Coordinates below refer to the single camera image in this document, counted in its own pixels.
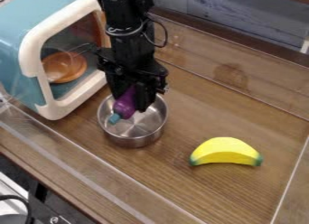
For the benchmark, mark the blue toy microwave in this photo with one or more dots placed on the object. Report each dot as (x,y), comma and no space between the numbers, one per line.
(36,28)

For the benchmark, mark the black device bottom left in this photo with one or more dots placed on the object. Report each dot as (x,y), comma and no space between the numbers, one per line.
(43,212)

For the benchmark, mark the silver pot with handle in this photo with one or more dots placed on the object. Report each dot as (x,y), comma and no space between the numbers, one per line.
(138,131)

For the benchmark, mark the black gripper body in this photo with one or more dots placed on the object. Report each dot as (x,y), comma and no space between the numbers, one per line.
(142,71)

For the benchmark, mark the yellow toy banana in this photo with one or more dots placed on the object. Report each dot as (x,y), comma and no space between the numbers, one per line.
(225,150)

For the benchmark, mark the purple toy eggplant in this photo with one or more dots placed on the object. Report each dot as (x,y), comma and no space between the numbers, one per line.
(123,108)

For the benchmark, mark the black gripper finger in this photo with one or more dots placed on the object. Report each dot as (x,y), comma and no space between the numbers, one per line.
(145,95)
(118,83)

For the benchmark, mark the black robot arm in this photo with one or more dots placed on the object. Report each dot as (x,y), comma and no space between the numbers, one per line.
(129,61)

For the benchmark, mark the orange plate inside microwave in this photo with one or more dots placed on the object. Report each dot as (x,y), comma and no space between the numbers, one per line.
(63,66)

